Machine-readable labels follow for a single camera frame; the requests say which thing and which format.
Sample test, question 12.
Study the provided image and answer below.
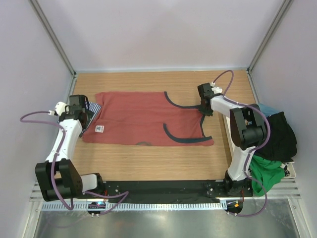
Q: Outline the blue white striped tank top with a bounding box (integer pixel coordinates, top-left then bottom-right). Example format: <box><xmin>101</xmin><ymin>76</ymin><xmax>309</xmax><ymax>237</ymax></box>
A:
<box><xmin>57</xmin><ymin>102</ymin><xmax>101</xmax><ymax>132</ymax></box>

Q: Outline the red tank top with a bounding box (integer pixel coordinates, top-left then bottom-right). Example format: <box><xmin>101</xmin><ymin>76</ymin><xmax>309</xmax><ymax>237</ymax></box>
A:
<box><xmin>82</xmin><ymin>92</ymin><xmax>214</xmax><ymax>146</ymax></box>

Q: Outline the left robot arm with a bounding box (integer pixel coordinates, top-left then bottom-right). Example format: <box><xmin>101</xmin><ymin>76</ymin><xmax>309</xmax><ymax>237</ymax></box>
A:
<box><xmin>35</xmin><ymin>95</ymin><xmax>105</xmax><ymax>201</ymax></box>

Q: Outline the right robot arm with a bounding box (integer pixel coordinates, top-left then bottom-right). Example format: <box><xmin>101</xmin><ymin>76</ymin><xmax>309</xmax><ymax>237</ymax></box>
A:
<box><xmin>197</xmin><ymin>83</ymin><xmax>270</xmax><ymax>196</ymax></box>

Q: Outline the teal tank top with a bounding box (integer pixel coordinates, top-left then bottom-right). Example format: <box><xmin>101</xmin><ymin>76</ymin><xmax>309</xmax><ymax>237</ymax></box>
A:
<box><xmin>258</xmin><ymin>104</ymin><xmax>276</xmax><ymax>118</ymax></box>

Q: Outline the black tank top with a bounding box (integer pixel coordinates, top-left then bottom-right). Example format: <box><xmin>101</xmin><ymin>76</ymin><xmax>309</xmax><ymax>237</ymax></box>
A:
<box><xmin>255</xmin><ymin>112</ymin><xmax>297</xmax><ymax>163</ymax></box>

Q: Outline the green tank top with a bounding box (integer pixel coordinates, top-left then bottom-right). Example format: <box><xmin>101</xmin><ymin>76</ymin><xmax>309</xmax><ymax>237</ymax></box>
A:
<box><xmin>250</xmin><ymin>155</ymin><xmax>285</xmax><ymax>196</ymax></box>

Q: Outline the white plastic tray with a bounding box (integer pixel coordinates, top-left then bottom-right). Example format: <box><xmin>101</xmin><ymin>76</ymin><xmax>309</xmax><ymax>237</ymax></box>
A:
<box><xmin>222</xmin><ymin>116</ymin><xmax>296</xmax><ymax>179</ymax></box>

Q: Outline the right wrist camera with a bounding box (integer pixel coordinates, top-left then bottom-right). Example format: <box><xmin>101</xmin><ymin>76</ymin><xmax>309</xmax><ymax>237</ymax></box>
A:
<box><xmin>210</xmin><ymin>82</ymin><xmax>222</xmax><ymax>95</ymax></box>

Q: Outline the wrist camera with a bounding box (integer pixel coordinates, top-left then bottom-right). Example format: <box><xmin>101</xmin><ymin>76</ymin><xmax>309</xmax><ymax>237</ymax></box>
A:
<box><xmin>48</xmin><ymin>102</ymin><xmax>69</xmax><ymax>116</ymax></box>
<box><xmin>210</xmin><ymin>82</ymin><xmax>222</xmax><ymax>95</ymax></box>

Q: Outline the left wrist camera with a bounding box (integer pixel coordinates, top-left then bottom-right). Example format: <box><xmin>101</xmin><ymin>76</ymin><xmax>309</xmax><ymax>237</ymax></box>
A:
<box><xmin>48</xmin><ymin>102</ymin><xmax>69</xmax><ymax>116</ymax></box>

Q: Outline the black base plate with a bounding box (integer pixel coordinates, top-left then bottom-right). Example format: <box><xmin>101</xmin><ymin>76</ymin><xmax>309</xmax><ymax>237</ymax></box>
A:
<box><xmin>92</xmin><ymin>180</ymin><xmax>253</xmax><ymax>204</ymax></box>

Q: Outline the slotted cable duct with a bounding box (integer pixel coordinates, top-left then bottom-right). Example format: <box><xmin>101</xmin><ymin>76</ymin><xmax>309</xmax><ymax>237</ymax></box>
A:
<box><xmin>41</xmin><ymin>199</ymin><xmax>228</xmax><ymax>212</ymax></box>

